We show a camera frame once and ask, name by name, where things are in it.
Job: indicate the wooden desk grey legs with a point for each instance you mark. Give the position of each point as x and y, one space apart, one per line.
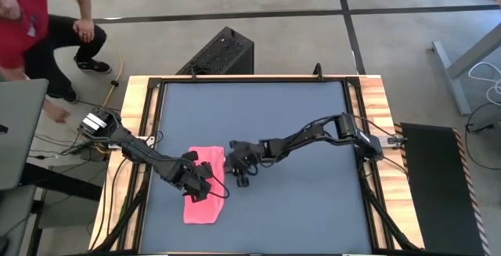
454 84

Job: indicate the person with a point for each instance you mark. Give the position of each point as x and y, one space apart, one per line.
23 33

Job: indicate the black diagonal frame strut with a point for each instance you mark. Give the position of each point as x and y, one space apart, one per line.
121 221
385 217

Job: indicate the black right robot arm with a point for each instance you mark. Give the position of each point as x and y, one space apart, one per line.
313 130

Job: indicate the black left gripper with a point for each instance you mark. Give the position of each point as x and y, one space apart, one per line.
180 175

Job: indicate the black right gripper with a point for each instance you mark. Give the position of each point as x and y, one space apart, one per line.
246 156

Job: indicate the pink terry towel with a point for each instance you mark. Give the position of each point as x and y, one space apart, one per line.
203 213

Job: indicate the black table edge clamp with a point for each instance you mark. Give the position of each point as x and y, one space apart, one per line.
318 71

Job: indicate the black computer case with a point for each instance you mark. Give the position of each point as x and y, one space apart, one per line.
219 54

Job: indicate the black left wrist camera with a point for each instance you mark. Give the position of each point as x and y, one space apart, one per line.
205 170

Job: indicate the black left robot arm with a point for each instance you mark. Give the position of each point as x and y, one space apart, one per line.
137 148

